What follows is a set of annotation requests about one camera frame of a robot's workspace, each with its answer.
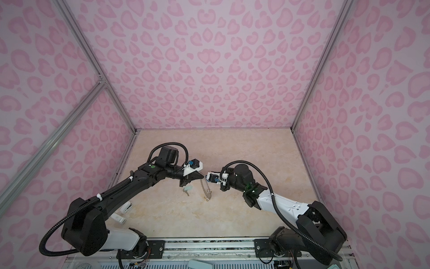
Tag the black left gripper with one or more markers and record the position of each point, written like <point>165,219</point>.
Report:
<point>185,180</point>

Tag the silver perforated metal ring disc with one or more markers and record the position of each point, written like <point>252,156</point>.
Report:
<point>206,189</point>

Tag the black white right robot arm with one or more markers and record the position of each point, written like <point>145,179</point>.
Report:
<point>307,228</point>

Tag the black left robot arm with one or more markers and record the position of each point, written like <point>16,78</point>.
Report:
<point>86,230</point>

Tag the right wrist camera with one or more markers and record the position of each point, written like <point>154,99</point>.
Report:
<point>213,177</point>

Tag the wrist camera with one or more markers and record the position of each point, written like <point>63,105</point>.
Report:
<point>213,177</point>
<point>192,166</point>

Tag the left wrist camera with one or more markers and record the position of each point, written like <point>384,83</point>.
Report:
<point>192,166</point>

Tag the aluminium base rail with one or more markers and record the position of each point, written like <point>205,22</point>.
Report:
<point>200,253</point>

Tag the diagonal aluminium frame bar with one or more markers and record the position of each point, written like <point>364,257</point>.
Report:
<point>25,175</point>

